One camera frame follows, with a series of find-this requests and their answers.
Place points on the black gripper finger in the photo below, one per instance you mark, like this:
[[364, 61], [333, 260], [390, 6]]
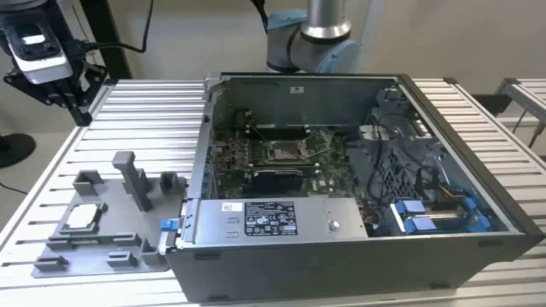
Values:
[[81, 116], [26, 86]]

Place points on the silver CPU green board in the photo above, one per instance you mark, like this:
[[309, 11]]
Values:
[[83, 217]]

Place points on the black RAM slot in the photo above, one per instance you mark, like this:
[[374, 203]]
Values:
[[279, 135], [277, 128]]

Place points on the CPU socket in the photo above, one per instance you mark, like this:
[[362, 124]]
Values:
[[283, 151]]

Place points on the black round stand base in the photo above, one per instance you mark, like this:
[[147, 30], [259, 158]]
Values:
[[15, 150]]

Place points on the grey plastic parts rack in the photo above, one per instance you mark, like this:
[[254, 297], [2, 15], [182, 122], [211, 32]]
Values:
[[115, 204]]

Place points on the green RAM stick on rack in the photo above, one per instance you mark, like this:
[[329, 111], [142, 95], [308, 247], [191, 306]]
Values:
[[102, 239]]

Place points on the blue case latch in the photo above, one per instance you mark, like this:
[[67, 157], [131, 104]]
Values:
[[167, 224]]

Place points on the thin metal locking lever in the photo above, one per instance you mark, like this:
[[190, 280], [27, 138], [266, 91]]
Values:
[[259, 133]]

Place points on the silver power supply unit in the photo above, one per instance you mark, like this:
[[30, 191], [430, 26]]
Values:
[[213, 224]]

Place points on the black graphics card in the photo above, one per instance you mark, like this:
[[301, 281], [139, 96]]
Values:
[[275, 184]]

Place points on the green RAM stick in board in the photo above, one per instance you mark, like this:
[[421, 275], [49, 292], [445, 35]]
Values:
[[286, 167]]

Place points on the green motherboard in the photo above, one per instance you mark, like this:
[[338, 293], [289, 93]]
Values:
[[329, 156]]

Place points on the open dark grey PC case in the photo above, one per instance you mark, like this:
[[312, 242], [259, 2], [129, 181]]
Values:
[[298, 272]]

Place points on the grey perforated drive cage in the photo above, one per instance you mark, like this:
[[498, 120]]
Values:
[[393, 172]]

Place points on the hard disk in blue carrier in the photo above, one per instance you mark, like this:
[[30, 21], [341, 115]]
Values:
[[422, 225]]

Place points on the black box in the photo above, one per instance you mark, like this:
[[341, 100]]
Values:
[[490, 104]]

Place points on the metal slat side table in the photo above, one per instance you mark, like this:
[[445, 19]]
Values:
[[526, 92]]

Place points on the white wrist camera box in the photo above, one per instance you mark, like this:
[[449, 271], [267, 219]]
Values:
[[47, 70]]

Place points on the black upright post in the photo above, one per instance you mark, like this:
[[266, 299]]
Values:
[[109, 38]]

